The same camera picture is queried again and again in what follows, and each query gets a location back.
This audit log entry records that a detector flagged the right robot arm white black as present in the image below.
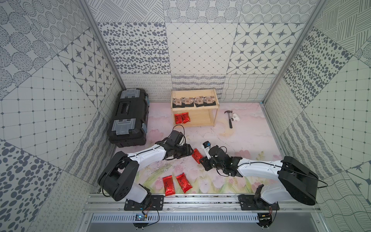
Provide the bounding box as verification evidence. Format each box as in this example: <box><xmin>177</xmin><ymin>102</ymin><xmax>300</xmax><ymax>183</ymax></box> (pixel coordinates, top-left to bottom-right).
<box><xmin>200</xmin><ymin>141</ymin><xmax>319</xmax><ymax>206</ymax></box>

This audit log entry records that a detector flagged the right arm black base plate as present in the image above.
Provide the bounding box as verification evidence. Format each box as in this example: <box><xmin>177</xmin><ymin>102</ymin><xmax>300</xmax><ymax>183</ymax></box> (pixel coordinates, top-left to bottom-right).
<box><xmin>238</xmin><ymin>194</ymin><xmax>280</xmax><ymax>211</ymax></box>

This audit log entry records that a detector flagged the right black circuit board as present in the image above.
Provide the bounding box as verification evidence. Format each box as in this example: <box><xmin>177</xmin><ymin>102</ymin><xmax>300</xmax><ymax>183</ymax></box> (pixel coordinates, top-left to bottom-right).
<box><xmin>257</xmin><ymin>213</ymin><xmax>273</xmax><ymax>228</ymax></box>

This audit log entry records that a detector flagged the black plastic toolbox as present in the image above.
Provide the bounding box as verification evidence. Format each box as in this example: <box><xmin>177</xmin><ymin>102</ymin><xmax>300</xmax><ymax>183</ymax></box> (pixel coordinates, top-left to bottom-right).
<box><xmin>107</xmin><ymin>89</ymin><xmax>149</xmax><ymax>148</ymax></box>

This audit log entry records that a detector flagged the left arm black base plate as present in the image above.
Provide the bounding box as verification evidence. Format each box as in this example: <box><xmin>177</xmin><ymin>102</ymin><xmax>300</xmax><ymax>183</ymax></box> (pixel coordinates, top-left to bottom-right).
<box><xmin>124</xmin><ymin>195</ymin><xmax>165</xmax><ymax>211</ymax></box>

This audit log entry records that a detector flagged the left green circuit board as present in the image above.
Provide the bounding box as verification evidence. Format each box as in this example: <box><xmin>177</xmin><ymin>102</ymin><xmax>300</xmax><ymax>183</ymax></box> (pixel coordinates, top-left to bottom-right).
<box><xmin>135</xmin><ymin>214</ymin><xmax>147</xmax><ymax>221</ymax></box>

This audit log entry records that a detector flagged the light wooden shelf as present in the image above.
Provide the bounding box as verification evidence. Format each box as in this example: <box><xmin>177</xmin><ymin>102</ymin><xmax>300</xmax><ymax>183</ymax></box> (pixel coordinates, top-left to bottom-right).
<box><xmin>171</xmin><ymin>89</ymin><xmax>220</xmax><ymax>127</ymax></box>

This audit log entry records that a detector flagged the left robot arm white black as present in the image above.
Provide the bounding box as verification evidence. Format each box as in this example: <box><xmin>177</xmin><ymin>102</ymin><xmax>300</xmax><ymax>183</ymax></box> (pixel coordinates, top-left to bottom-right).
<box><xmin>98</xmin><ymin>130</ymin><xmax>194</xmax><ymax>206</ymax></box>

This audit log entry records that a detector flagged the aluminium mounting rail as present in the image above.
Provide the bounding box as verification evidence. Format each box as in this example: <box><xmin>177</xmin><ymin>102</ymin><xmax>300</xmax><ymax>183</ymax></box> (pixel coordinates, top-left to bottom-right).
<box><xmin>83</xmin><ymin>194</ymin><xmax>320</xmax><ymax>213</ymax></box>

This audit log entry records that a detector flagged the black handled hammer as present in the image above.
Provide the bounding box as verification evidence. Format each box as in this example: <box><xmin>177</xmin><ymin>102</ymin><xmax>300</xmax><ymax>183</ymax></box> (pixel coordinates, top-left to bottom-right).
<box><xmin>224</xmin><ymin>110</ymin><xmax>233</xmax><ymax>129</ymax></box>

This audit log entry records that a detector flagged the white pipe fitting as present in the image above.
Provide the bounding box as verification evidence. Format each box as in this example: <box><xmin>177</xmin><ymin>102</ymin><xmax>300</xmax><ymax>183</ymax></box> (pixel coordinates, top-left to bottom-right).
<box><xmin>231</xmin><ymin>113</ymin><xmax>241</xmax><ymax>121</ymax></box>

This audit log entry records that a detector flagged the red tea bag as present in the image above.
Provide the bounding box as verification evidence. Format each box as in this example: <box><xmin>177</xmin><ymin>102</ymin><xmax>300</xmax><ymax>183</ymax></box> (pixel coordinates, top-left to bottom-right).
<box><xmin>180</xmin><ymin>112</ymin><xmax>190</xmax><ymax>124</ymax></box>
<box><xmin>163</xmin><ymin>176</ymin><xmax>175</xmax><ymax>196</ymax></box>
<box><xmin>176</xmin><ymin>173</ymin><xmax>193</xmax><ymax>193</ymax></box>
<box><xmin>191</xmin><ymin>149</ymin><xmax>203</xmax><ymax>164</ymax></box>
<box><xmin>174</xmin><ymin>114</ymin><xmax>183</xmax><ymax>125</ymax></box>

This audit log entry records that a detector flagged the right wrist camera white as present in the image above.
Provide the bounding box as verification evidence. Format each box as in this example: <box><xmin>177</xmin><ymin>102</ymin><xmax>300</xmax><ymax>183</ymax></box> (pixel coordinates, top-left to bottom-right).
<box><xmin>203</xmin><ymin>141</ymin><xmax>211</xmax><ymax>159</ymax></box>

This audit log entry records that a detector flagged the black tea bag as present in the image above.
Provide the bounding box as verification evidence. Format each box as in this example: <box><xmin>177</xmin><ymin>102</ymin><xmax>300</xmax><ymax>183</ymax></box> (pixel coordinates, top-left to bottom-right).
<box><xmin>181</xmin><ymin>98</ymin><xmax>194</xmax><ymax>107</ymax></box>
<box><xmin>203</xmin><ymin>96</ymin><xmax>216</xmax><ymax>106</ymax></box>
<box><xmin>172</xmin><ymin>98</ymin><xmax>184</xmax><ymax>108</ymax></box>
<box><xmin>193</xmin><ymin>96</ymin><xmax>205</xmax><ymax>107</ymax></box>

